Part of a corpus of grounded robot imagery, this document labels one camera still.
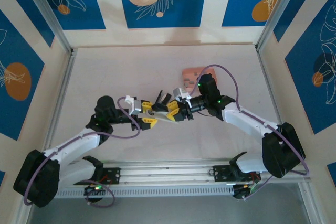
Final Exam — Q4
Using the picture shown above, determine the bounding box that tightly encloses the black stapler body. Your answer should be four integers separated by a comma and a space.
151, 89, 172, 113

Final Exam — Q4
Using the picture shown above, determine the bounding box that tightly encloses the metal stapler magazine rail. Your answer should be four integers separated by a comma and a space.
151, 110, 182, 124

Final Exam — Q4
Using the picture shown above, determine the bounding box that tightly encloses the pink plastic tray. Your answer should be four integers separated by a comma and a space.
181, 66, 219, 91

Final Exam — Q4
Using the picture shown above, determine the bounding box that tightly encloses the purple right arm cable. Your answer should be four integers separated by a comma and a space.
190, 63, 310, 201

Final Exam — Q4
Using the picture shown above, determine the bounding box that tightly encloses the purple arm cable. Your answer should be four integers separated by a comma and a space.
23, 95, 141, 208
190, 63, 310, 201

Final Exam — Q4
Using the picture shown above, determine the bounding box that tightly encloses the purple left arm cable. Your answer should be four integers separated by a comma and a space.
23, 95, 141, 208

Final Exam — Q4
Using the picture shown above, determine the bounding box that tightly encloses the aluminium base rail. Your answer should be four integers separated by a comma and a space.
56, 158, 311, 189

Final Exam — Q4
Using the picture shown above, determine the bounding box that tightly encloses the aluminium table side rail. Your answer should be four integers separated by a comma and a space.
256, 47, 283, 130
43, 49, 78, 154

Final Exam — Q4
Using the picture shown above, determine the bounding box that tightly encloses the grey slotted cable duct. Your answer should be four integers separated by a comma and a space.
56, 186, 235, 199

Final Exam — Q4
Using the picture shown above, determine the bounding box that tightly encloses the aluminium frame post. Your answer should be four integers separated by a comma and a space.
299, 182, 325, 224
14, 202, 36, 224
256, 0, 307, 51
18, 0, 74, 54

